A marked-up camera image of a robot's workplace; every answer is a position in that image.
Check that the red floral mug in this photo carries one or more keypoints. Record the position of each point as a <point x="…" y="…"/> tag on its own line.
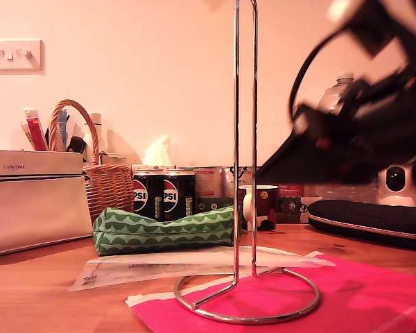
<point x="263" y="208"/>

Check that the small white round camera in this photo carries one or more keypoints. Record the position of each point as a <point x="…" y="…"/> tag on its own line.
<point x="395" y="178"/>

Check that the black cola can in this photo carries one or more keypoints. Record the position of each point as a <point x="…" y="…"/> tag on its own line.
<point x="147" y="187"/>
<point x="180" y="187"/>

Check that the green wave pattern pouch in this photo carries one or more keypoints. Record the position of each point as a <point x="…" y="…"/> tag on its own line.
<point x="142" y="232"/>

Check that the white wall light switch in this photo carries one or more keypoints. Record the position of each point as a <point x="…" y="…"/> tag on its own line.
<point x="17" y="62"/>

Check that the black zip case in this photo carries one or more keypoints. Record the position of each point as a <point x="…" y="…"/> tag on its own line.
<point x="367" y="218"/>

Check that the white bottle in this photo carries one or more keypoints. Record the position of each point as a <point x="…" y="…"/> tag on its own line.
<point x="96" y="121"/>

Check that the pink paper sheet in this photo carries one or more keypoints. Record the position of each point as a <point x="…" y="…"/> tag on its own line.
<point x="367" y="298"/>

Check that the white cardboard carton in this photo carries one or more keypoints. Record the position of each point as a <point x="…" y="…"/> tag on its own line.
<point x="116" y="159"/>

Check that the gingerbread print tissue box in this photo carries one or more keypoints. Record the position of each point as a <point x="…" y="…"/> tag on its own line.
<point x="157" y="152"/>

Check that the red flat package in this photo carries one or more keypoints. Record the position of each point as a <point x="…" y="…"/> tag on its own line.
<point x="37" y="135"/>

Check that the cream zip pouch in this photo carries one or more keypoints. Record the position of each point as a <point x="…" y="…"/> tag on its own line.
<point x="38" y="208"/>

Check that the clear printed plastic bag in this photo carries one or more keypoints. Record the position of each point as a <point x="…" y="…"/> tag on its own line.
<point x="125" y="274"/>

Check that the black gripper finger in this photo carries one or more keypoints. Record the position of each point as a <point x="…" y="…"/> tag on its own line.
<point x="315" y="163"/>

